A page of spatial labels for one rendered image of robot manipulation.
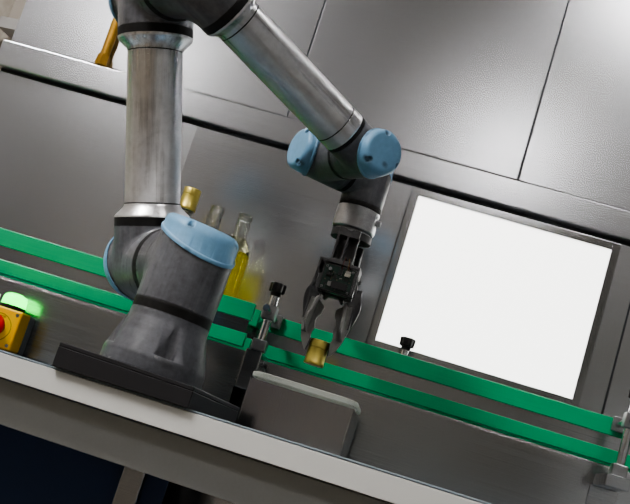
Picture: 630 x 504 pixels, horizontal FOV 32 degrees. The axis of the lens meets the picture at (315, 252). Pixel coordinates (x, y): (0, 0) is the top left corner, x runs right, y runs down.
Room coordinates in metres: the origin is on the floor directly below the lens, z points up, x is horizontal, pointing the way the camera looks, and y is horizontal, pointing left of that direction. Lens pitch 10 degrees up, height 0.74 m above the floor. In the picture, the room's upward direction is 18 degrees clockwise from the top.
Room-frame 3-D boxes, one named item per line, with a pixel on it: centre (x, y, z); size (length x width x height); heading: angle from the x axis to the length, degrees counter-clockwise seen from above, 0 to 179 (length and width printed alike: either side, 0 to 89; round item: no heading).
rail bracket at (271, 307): (1.91, 0.04, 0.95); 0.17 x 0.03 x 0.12; 173
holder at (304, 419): (1.83, -0.06, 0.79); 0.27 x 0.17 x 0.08; 173
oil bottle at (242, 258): (2.06, 0.15, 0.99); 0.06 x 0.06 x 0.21; 82
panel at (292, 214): (2.15, -0.13, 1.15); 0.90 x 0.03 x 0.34; 83
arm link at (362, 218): (1.82, -0.05, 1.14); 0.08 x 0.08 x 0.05
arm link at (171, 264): (1.55, 0.17, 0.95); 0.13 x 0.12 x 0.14; 31
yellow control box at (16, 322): (1.90, 0.47, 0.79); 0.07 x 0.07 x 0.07; 83
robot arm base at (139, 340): (1.54, 0.17, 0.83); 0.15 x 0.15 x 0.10
